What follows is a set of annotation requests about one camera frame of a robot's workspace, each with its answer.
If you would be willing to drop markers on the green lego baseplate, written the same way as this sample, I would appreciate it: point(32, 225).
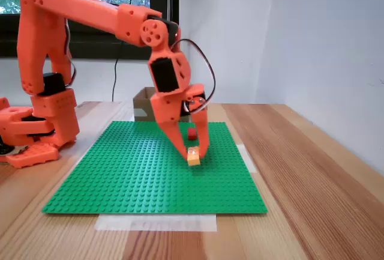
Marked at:
point(120, 176)

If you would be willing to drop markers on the red lego block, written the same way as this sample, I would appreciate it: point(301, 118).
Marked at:
point(192, 134)

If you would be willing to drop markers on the black window frame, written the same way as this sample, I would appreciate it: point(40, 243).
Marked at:
point(90, 50)

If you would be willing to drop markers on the translucent masking tape strip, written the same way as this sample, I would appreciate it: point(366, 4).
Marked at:
point(247, 159)
point(156, 223)

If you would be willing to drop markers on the yellow lego block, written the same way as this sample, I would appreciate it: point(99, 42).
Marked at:
point(193, 158)

